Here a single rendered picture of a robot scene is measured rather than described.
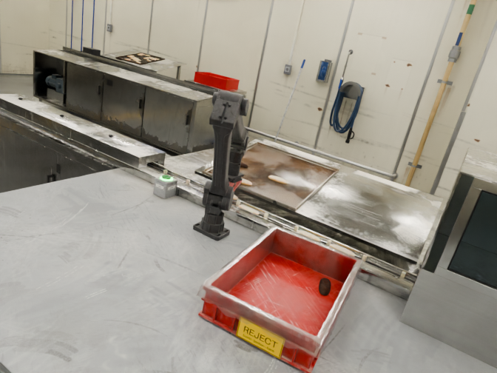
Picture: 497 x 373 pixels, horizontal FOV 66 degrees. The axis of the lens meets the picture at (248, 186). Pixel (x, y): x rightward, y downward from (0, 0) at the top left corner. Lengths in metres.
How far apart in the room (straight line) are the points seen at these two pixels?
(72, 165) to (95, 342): 1.41
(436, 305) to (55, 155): 1.95
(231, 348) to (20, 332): 0.47
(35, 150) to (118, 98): 2.76
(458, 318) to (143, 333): 0.85
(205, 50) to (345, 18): 2.20
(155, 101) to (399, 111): 2.92
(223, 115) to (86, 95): 4.53
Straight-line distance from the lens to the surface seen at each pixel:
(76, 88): 5.80
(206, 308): 1.05
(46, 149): 2.43
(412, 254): 1.59
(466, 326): 1.28
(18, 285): 1.18
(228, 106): 1.20
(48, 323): 1.05
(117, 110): 5.21
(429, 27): 5.13
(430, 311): 1.27
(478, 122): 4.75
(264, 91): 5.75
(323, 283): 1.31
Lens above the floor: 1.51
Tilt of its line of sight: 20 degrees down
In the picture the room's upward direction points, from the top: 12 degrees clockwise
